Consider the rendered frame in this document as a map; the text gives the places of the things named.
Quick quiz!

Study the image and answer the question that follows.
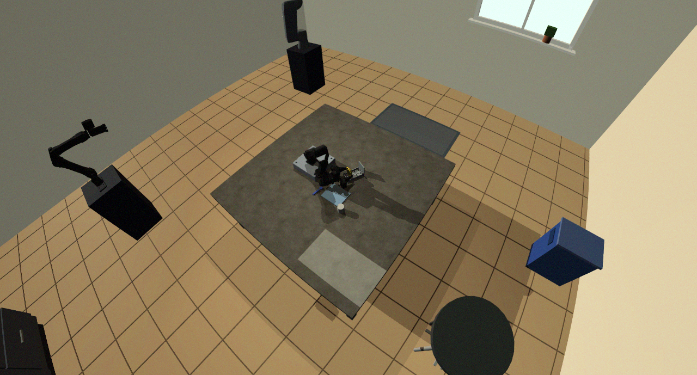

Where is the light blue flat rectangular slab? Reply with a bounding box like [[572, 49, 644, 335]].
[[321, 183, 351, 206]]

